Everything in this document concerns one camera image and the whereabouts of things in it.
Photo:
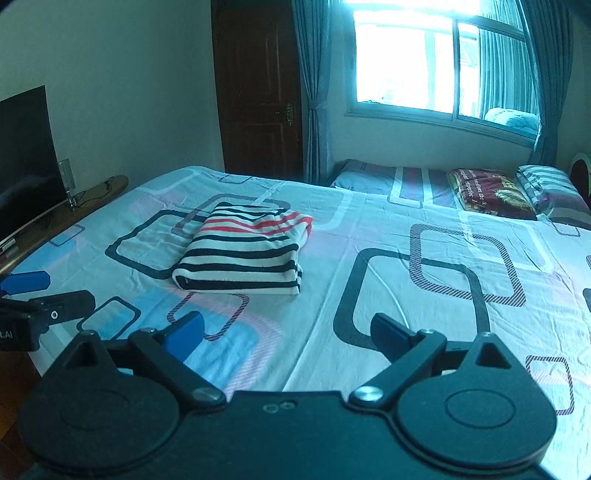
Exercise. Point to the light blue bundle on sill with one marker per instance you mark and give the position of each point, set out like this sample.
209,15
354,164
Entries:
524,122

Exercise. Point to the striped grey pillow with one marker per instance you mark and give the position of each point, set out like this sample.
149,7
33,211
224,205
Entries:
553,195

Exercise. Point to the blue left curtain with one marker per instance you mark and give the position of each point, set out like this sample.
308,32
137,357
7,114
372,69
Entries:
313,32

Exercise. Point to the dark wooden door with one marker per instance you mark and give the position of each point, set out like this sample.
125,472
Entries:
258,87

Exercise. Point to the red patterned folded blanket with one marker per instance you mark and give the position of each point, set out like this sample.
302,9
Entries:
490,192

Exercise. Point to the patterned white bed sheet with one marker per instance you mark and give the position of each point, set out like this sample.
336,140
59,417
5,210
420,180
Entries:
427,267

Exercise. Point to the dark red headboard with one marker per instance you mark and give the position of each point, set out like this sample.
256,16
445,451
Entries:
580,176

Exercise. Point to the blue curtain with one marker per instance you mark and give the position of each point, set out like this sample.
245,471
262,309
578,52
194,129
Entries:
549,39
313,32

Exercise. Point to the striped blue mattress sheet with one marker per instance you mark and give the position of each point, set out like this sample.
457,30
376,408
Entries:
401,185

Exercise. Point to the bright window with frame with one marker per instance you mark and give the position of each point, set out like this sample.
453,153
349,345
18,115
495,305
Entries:
440,62

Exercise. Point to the blue right curtain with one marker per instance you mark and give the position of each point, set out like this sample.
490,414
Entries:
549,39

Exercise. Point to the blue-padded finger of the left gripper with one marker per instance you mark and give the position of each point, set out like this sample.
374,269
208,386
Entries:
13,284

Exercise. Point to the small clear device on console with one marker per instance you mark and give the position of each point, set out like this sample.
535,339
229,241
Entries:
68,181

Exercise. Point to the black flat television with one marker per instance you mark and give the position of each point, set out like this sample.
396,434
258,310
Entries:
31,182

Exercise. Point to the striped white red black sweater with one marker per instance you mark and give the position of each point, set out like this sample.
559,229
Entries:
245,249

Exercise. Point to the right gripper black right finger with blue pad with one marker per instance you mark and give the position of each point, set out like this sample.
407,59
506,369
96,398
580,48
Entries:
417,357

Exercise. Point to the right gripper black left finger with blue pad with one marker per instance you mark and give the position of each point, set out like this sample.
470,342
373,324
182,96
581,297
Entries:
157,355

